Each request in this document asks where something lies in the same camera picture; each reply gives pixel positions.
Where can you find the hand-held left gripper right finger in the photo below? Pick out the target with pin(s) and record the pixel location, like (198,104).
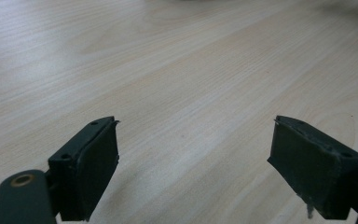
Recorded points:
(310,168)

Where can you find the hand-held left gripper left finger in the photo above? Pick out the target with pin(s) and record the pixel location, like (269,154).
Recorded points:
(87,174)

